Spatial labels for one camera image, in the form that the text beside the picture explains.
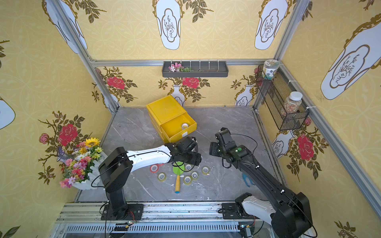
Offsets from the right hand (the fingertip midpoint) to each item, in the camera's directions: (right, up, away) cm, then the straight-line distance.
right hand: (217, 146), depth 83 cm
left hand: (-14, -7, +6) cm, 17 cm away
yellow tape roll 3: (-6, -15, +5) cm, 17 cm away
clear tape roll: (-19, +11, +6) cm, 23 cm away
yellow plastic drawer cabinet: (-32, +21, +8) cm, 39 cm away
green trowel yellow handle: (-22, -15, +6) cm, 28 cm away
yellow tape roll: (-31, -18, +2) cm, 36 cm away
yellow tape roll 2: (-16, -13, +5) cm, 21 cm away
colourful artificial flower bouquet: (-70, -7, -11) cm, 71 cm away
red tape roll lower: (-37, -14, +5) cm, 40 cm away
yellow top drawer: (-22, +10, +7) cm, 25 cm away
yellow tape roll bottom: (-17, -19, +1) cm, 26 cm away
